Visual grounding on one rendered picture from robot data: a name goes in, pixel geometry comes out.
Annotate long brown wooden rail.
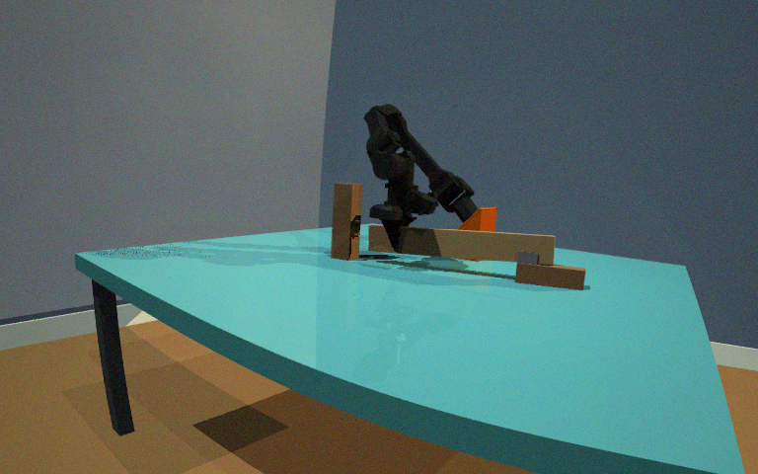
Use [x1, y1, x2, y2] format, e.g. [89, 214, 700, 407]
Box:
[368, 225, 555, 265]

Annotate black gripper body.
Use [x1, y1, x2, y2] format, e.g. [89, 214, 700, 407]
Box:
[369, 180, 425, 220]

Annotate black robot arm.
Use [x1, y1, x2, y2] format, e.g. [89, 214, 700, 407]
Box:
[364, 104, 478, 224]

